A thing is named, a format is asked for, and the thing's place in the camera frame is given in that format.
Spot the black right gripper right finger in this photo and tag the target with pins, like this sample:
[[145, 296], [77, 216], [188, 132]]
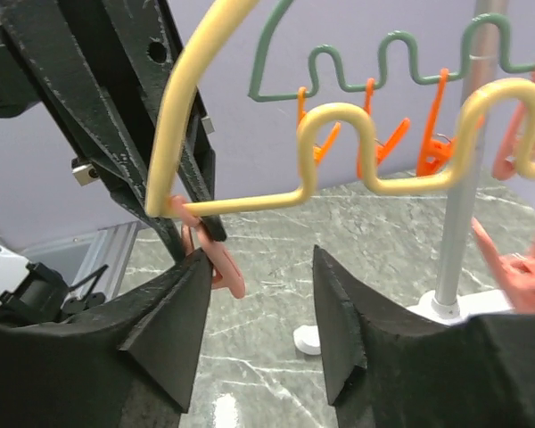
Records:
[[386, 366]]

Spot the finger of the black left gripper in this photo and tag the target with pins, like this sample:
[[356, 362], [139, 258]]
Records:
[[163, 114]]

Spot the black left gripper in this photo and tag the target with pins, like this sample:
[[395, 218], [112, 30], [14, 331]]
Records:
[[100, 67]]

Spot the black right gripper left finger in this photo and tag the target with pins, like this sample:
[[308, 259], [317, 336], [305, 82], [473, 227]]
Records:
[[130, 362]]

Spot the pink end clothespin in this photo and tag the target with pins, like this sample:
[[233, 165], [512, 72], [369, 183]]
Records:
[[225, 272]]

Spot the yellow clip hanger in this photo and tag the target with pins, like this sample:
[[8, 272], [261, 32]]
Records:
[[218, 25]]

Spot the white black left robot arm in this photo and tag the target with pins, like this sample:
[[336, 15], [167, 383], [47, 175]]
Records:
[[30, 291]]

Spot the green clip hanger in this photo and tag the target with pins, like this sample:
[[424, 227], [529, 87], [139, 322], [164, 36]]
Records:
[[383, 67]]

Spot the metal clothes rack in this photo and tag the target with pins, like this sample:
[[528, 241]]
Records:
[[485, 39]]

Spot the aluminium rail frame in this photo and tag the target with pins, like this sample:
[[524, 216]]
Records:
[[112, 247]]

